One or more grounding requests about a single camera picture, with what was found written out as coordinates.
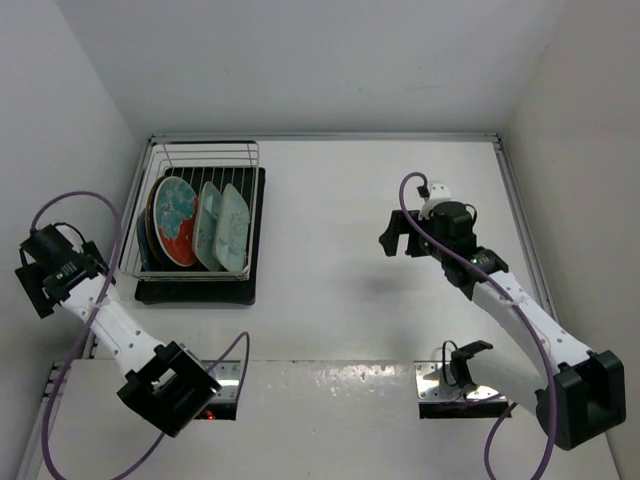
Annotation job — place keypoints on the round dark teal plate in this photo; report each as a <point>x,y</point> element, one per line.
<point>143,245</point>

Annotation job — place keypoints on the metal wire dish rack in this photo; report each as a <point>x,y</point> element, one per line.
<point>196,162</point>

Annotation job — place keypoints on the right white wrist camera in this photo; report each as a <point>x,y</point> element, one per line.
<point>433,194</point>

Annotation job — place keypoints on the black drip tray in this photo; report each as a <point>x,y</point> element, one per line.
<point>239,292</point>

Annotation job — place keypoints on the aluminium frame rail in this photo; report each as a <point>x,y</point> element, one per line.
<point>537,277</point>

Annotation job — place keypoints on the metal base plate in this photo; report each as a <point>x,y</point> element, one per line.
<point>432,390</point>
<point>228,374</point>

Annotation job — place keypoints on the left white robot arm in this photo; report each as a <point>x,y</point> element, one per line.
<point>165,384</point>

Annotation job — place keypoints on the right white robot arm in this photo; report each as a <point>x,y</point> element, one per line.
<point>574,392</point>

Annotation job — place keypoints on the light teal divided rectangular plate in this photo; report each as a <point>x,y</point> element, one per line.
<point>204,234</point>

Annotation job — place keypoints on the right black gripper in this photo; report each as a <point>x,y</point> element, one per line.
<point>399,224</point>

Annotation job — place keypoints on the red and teal round plate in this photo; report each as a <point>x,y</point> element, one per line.
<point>173,212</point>

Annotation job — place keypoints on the dark blue leaf-shaped dish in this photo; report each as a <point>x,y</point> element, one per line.
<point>160,257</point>

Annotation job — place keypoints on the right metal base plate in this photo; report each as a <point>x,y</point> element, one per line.
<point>432,390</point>

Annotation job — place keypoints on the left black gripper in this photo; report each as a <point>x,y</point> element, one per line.
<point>31,277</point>

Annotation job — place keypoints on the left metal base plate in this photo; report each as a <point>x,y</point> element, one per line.
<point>228,374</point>

